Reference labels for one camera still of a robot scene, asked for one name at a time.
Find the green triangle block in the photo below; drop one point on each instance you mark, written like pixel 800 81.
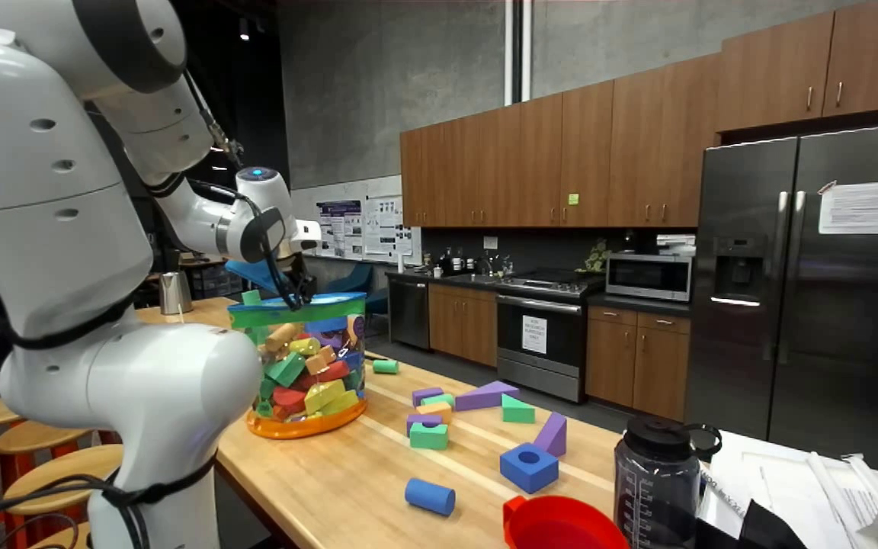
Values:
pixel 517 411

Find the green arch block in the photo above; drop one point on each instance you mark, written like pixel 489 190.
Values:
pixel 426 436

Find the yellow rectangular block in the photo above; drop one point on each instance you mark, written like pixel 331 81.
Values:
pixel 437 411

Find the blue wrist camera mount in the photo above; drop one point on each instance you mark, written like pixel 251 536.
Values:
pixel 251 276

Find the green cylinder block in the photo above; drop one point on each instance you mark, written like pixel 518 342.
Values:
pixel 439 402

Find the blue cylinder block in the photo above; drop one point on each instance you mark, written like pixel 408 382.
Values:
pixel 426 499

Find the white paper stack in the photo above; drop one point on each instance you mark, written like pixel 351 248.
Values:
pixel 815 477

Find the purple wedge block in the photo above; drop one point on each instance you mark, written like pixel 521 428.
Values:
pixel 552 435

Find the red plastic bowl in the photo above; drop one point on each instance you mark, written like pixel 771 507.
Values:
pixel 562 523

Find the green sticky note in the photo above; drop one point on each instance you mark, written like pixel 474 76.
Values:
pixel 570 198

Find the dark water bottle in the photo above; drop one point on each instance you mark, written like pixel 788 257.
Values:
pixel 655 490

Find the green potted plant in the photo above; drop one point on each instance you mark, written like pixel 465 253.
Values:
pixel 592 257

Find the steel oven range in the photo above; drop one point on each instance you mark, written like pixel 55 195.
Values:
pixel 549 367

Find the silver microwave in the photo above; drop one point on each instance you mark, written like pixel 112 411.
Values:
pixel 650 276

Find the white item atop microwave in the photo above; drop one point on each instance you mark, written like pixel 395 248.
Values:
pixel 675 243

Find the purple long rectangular block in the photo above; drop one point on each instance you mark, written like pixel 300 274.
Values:
pixel 424 419

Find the blue square block with hole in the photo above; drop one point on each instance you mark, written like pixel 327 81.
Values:
pixel 518 474

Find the teal chair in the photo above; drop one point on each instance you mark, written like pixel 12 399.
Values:
pixel 348 276

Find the purple short rectangular block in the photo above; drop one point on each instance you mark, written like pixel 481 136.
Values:
pixel 424 395

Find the brown upper cabinets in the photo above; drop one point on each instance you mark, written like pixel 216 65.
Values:
pixel 562 164

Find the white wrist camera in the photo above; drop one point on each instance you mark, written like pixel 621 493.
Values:
pixel 306 234

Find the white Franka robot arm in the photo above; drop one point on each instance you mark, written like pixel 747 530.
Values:
pixel 52 201

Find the small green block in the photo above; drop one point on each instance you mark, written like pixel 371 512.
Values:
pixel 384 367

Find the purple long triangle block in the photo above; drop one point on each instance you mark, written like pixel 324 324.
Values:
pixel 485 399

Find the metal cup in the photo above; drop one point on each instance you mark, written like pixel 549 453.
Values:
pixel 172 294

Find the dark dishwasher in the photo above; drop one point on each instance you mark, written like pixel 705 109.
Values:
pixel 408 309

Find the brown lower cabinet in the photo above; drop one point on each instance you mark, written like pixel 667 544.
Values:
pixel 462 324
pixel 638 362

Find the white vertical pipe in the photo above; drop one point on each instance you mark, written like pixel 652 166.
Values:
pixel 518 50

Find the white paper on refrigerator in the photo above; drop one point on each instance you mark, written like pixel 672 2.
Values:
pixel 868 206

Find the white label on oven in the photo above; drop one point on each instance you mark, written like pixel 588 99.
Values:
pixel 534 335

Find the clear bag of foam blocks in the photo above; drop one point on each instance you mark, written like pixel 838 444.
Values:
pixel 303 377

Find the black steel refrigerator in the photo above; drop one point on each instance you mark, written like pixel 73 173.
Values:
pixel 809 324

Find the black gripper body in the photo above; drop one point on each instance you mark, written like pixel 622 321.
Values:
pixel 294 265

